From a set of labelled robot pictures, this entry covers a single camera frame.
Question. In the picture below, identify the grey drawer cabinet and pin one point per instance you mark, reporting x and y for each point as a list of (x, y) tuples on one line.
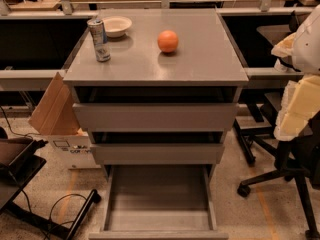
[(204, 57)]

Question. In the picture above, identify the grey drawer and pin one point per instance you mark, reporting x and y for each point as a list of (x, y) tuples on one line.
[(158, 202), (158, 148), (151, 109)]

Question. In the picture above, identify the open cardboard box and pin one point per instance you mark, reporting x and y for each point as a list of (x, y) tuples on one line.
[(55, 119)]

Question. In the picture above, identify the black stand on left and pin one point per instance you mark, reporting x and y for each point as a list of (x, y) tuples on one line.
[(19, 164)]

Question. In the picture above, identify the grey top drawer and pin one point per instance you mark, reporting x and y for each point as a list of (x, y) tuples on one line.
[(151, 109)]

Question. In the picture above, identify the grey middle drawer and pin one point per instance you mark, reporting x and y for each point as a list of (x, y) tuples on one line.
[(158, 148)]

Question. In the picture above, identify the black office chair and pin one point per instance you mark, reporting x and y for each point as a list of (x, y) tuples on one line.
[(297, 159)]

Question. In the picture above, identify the orange fruit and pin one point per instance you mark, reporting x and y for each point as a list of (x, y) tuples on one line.
[(167, 41)]

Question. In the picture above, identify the grey bottom drawer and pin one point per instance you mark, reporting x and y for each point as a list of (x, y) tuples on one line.
[(158, 202)]

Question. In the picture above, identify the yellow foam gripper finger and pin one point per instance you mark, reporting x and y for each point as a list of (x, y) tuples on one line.
[(300, 102), (284, 48)]

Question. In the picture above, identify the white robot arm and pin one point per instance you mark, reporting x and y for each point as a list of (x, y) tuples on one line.
[(306, 45)]

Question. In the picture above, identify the silver blue drink can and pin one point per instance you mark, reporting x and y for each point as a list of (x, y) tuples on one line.
[(100, 41)]

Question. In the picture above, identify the white ceramic bowl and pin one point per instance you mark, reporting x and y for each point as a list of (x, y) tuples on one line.
[(116, 26)]

